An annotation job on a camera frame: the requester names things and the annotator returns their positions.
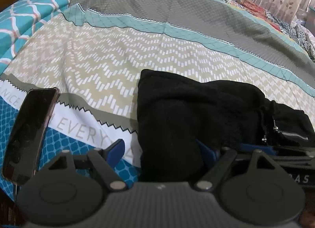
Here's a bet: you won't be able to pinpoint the black smartphone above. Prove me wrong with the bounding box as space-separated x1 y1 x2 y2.
2 87 60 186

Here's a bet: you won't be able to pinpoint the striped teal beige bedsheet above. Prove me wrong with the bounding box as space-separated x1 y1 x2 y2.
0 0 315 201

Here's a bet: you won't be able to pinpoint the grey floral crumpled blanket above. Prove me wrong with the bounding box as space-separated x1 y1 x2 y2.
266 11 314 62

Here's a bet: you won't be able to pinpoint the black pants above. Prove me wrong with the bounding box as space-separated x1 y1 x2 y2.
137 70 314 183

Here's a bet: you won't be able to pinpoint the teal patterned pillow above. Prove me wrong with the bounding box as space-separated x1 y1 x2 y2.
0 0 70 72

